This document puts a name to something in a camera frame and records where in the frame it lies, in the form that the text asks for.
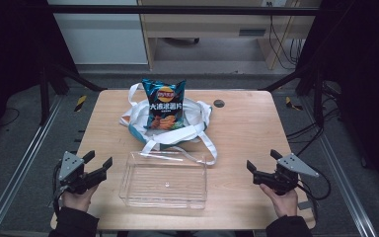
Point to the grey tape piece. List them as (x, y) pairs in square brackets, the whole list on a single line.
[(304, 205)]

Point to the person's right hand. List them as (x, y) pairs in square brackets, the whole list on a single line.
[(284, 202)]

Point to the yellow black tape strip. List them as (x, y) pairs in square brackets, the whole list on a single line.
[(80, 103), (292, 103)]

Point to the black curtain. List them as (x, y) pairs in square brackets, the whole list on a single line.
[(362, 82), (13, 49)]

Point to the clear plastic tray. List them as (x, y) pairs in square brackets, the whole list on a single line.
[(164, 181)]

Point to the blue potato chip bag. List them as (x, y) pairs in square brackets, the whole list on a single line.
[(165, 104)]

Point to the white tote bag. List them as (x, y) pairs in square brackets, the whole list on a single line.
[(194, 125)]

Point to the white cabinet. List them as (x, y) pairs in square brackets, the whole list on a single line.
[(102, 36)]

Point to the black horizontal frame bar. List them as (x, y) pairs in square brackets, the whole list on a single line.
[(177, 10)]

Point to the person's left hand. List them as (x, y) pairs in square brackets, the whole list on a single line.
[(79, 199)]

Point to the aluminium floor rail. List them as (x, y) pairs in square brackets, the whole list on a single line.
[(342, 177), (19, 171)]

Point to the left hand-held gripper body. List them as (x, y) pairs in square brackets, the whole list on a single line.
[(69, 166)]

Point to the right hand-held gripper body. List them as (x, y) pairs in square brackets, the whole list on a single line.
[(289, 169)]

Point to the black metal stand strut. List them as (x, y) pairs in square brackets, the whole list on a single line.
[(309, 79), (62, 79)]

